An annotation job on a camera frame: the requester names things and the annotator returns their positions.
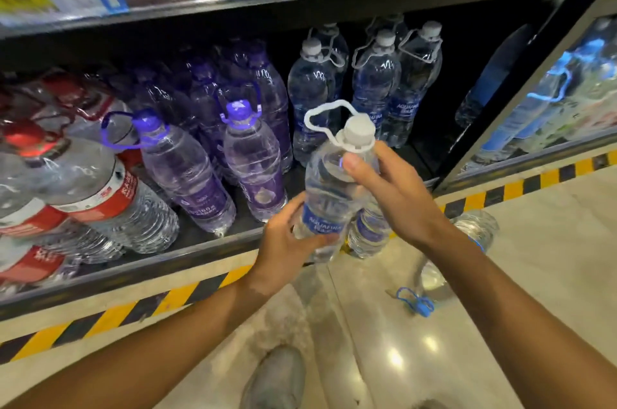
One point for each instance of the person's right hand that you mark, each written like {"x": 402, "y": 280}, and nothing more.
{"x": 409, "y": 206}

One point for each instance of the person's left hand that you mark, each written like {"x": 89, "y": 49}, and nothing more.
{"x": 279, "y": 254}

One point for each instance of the blue-cap large water bottle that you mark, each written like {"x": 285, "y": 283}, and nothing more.
{"x": 477, "y": 225}

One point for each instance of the white-cap Aquafina large bottle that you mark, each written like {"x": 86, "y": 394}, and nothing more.
{"x": 328, "y": 196}

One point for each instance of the black opposite shelf unit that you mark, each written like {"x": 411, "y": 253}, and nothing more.
{"x": 337, "y": 1}

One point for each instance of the person's right forearm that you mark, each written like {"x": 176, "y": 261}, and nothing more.
{"x": 530, "y": 317}

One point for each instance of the person's left forearm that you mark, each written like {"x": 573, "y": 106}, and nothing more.
{"x": 144, "y": 355}

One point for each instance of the large blue cap water bottle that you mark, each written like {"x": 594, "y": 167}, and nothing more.
{"x": 530, "y": 114}
{"x": 487, "y": 81}

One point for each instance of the cluster of blue label large bottles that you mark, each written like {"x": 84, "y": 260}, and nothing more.
{"x": 376, "y": 81}

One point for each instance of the row of small red cap bottles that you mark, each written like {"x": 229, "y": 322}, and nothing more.
{"x": 96, "y": 196}

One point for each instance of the row of pale label large drinks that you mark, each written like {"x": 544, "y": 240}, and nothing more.
{"x": 593, "y": 100}

